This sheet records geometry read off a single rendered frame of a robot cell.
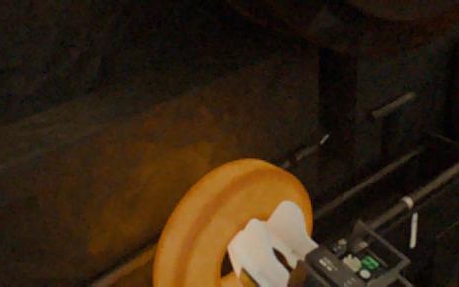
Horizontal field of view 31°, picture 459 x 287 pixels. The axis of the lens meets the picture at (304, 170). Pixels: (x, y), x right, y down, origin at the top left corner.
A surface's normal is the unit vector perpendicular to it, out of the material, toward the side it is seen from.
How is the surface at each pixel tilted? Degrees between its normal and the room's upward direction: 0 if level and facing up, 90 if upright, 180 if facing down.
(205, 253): 89
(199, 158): 90
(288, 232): 87
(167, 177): 90
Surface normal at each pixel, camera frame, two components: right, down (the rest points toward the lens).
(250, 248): -0.72, 0.35
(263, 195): 0.73, 0.34
